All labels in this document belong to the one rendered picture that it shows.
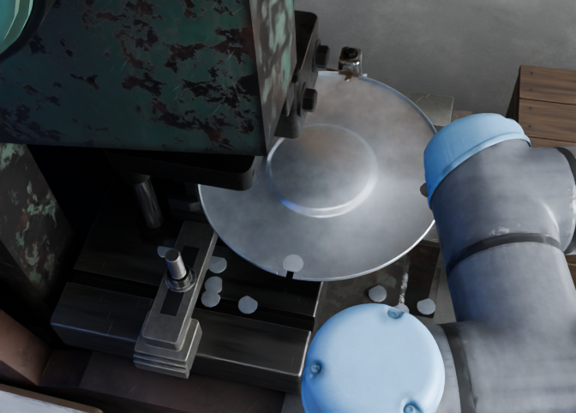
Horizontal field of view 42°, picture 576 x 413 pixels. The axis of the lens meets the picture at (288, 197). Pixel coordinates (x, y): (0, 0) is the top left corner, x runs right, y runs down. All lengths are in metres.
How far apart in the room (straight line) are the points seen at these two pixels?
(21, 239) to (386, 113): 0.45
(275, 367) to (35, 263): 0.30
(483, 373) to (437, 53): 1.73
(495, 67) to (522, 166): 1.60
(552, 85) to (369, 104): 0.73
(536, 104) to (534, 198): 1.06
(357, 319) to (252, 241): 0.42
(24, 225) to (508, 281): 0.56
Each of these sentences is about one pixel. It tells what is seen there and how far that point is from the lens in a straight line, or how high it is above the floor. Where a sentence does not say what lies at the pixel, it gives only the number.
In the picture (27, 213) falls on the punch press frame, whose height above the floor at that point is 0.82.
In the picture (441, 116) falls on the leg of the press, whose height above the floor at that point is 0.64.
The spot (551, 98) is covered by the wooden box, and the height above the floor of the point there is 0.35.
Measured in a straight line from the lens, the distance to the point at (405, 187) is 0.86.
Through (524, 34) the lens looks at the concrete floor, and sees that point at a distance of 2.21.
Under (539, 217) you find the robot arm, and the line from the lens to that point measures 0.49.
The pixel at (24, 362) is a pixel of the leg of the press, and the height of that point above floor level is 0.63.
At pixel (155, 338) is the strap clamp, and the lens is 0.82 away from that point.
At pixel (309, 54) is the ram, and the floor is 0.96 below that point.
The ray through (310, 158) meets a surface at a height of 0.79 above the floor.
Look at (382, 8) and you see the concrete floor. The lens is 2.23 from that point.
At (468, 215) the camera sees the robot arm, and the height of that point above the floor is 1.08.
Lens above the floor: 1.49
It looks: 56 degrees down
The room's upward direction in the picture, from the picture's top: 5 degrees counter-clockwise
